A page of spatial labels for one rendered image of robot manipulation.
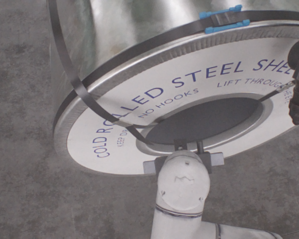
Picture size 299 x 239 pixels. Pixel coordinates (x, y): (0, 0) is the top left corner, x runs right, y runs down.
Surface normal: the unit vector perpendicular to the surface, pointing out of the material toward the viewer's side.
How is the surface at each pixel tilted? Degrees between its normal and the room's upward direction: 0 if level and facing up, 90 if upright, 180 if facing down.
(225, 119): 42
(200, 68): 90
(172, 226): 25
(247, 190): 0
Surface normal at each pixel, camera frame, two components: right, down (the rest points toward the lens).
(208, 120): -0.42, -0.31
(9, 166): -0.06, -0.42
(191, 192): -0.04, -0.11
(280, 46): 0.20, 0.88
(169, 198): -0.24, -0.02
